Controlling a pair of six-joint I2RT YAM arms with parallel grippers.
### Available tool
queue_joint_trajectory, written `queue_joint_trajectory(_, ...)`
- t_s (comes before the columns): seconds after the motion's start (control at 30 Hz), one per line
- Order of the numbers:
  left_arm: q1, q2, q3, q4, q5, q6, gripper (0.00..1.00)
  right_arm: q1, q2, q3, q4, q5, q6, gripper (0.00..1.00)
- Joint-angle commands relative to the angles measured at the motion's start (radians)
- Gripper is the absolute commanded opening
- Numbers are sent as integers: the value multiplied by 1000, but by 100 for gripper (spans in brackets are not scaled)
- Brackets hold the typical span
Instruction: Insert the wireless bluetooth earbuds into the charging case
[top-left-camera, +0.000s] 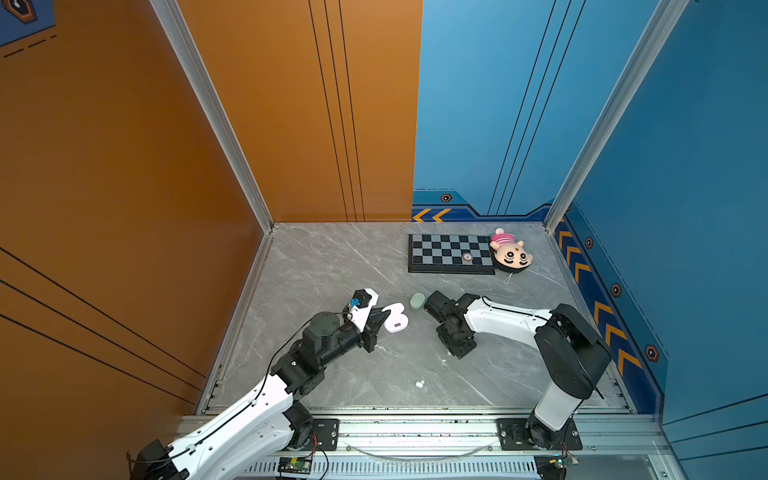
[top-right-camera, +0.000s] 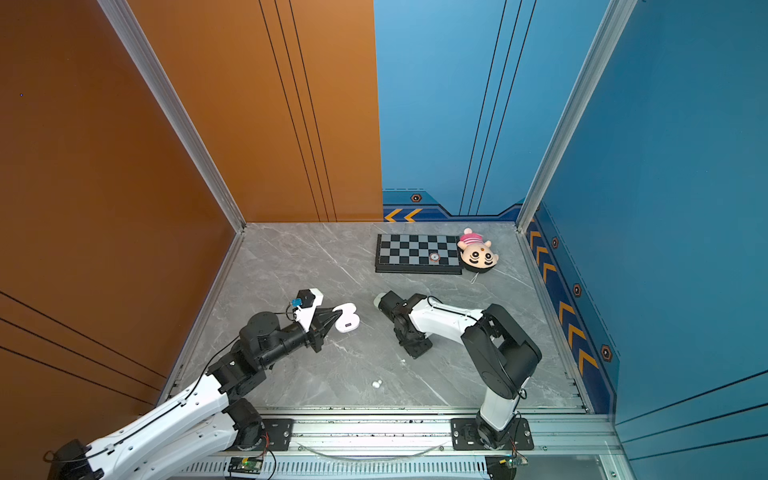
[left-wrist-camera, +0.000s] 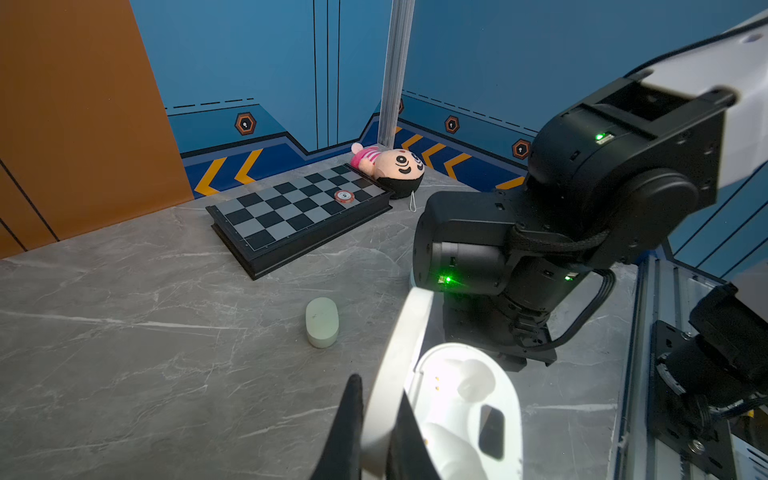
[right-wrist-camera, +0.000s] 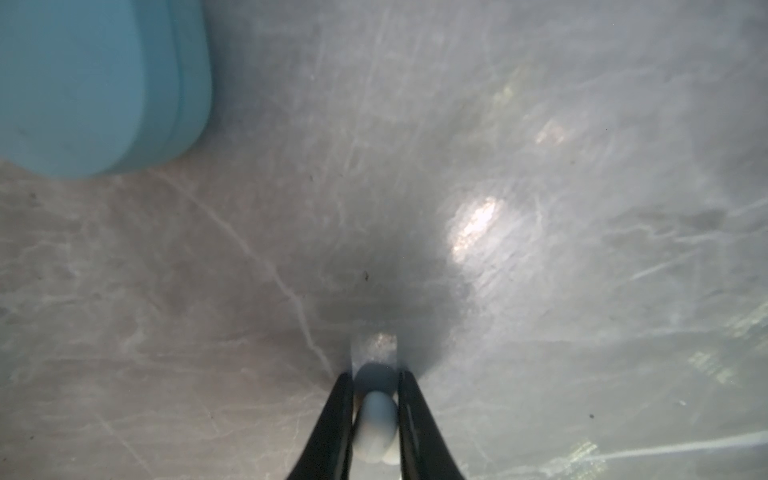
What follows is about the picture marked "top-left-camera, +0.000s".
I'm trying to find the white earbud case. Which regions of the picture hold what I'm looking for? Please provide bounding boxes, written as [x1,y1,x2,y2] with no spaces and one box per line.
[383,303,409,334]

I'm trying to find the mint green earbud case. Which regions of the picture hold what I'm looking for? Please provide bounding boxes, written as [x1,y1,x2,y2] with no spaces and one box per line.
[410,292,426,309]

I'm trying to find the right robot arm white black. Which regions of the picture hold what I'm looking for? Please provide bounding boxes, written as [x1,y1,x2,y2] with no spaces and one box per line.
[424,291,612,450]

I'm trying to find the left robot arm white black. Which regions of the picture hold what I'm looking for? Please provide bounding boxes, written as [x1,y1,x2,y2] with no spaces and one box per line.
[128,303,408,479]

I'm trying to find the black grey checkerboard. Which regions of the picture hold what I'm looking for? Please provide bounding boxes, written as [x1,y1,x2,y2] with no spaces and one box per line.
[408,233,495,275]

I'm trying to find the pink plush toy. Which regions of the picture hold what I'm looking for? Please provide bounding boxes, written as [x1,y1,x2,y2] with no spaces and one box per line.
[489,228,534,273]

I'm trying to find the left green circuit board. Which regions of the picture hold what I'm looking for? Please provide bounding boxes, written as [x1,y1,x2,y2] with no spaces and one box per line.
[276,457,313,479]

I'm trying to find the green circuit board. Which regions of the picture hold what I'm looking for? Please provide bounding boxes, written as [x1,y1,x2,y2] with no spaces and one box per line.
[549,453,580,470]
[276,457,313,479]

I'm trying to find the right green circuit board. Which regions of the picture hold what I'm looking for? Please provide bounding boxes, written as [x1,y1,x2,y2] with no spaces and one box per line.
[549,453,580,470]

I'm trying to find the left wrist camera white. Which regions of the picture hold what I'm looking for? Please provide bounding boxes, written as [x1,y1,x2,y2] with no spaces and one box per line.
[342,288,379,332]

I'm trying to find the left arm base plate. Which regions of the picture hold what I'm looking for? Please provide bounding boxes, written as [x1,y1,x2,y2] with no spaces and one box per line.
[286,418,340,452]

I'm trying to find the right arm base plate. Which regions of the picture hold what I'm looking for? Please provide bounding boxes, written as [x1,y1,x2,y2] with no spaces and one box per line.
[495,418,583,452]

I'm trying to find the left aluminium corner post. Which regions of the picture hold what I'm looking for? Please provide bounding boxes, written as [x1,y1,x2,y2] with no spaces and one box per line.
[148,0,275,232]

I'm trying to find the aluminium corner post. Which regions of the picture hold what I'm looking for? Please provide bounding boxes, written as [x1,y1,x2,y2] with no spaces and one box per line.
[148,0,275,232]
[543,0,690,234]

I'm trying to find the right aluminium corner post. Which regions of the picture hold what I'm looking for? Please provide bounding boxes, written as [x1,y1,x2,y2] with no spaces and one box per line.
[543,0,690,234]

